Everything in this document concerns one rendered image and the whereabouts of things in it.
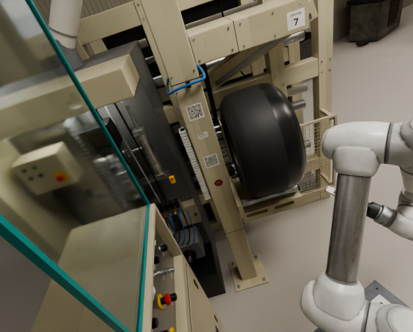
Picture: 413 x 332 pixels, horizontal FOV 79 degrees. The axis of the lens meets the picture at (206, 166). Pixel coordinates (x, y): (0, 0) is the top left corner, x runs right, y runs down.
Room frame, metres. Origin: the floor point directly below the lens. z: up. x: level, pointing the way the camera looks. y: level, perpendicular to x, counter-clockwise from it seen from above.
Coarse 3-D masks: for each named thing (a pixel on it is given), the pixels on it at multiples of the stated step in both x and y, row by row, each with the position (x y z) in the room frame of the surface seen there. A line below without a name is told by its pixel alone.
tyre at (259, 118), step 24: (240, 96) 1.15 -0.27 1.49; (264, 96) 1.08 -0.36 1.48; (240, 120) 1.02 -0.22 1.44; (264, 120) 0.98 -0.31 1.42; (288, 120) 0.95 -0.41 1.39; (240, 144) 0.96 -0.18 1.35; (264, 144) 0.92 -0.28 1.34; (288, 144) 0.90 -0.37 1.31; (240, 168) 0.97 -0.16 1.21; (264, 168) 0.88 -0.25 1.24; (288, 168) 0.87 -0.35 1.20; (264, 192) 0.91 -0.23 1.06
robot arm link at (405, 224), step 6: (396, 210) 0.66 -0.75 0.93; (402, 210) 0.65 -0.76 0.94; (408, 210) 0.63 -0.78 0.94; (396, 216) 0.63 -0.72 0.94; (402, 216) 0.62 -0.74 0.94; (408, 216) 0.61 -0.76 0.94; (396, 222) 0.61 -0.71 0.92; (402, 222) 0.60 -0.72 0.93; (408, 222) 0.59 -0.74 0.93; (390, 228) 0.62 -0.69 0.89; (396, 228) 0.60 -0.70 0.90; (402, 228) 0.59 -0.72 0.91; (408, 228) 0.58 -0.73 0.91; (396, 234) 0.60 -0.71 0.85; (402, 234) 0.58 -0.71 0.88; (408, 234) 0.56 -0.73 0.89
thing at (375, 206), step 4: (372, 204) 0.70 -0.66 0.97; (376, 204) 0.70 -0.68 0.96; (368, 208) 0.70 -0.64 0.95; (372, 208) 0.69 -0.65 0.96; (376, 208) 0.68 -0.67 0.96; (380, 208) 0.68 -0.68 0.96; (368, 212) 0.69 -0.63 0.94; (372, 212) 0.68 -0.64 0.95; (376, 212) 0.67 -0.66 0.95; (368, 216) 0.69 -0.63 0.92; (372, 216) 0.67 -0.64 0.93; (376, 216) 0.67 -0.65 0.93
